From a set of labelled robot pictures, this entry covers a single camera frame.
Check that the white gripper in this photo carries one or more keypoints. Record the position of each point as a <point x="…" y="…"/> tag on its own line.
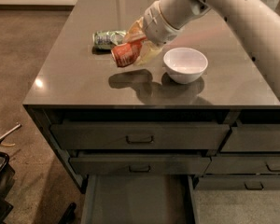
<point x="156" y="26"/>

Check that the red coke can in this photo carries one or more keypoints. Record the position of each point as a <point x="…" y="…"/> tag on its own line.
<point x="127" y="53"/>

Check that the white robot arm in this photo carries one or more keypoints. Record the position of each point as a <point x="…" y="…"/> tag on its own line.
<point x="254" y="24"/>

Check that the green crushed soda can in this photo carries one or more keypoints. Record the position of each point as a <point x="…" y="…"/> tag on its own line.
<point x="107" y="40"/>

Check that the grey counter cabinet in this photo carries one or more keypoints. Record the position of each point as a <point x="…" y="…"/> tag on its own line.
<point x="77" y="83"/>

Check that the top left drawer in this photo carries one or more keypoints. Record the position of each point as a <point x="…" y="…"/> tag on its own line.
<point x="139" y="135"/>

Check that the middle left drawer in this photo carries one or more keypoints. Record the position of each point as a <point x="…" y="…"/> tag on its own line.
<point x="139" y="164"/>

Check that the top right drawer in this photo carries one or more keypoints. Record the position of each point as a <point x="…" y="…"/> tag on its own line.
<point x="253" y="138"/>

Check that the middle right drawer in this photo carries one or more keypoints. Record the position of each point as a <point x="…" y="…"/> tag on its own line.
<point x="244" y="165"/>

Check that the open bottom left drawer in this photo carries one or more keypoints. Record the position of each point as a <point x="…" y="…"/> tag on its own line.
<point x="139" y="199"/>

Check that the white bowl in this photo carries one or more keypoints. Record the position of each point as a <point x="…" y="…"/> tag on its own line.
<point x="184" y="65"/>

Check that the metal rod on floor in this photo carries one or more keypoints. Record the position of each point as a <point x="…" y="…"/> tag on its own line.
<point x="15" y="128"/>

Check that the black object on floor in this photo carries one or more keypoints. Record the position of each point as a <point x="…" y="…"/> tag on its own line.
<point x="69" y="215"/>

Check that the black cart with items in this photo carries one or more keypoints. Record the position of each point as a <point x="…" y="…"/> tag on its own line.
<point x="6" y="183"/>

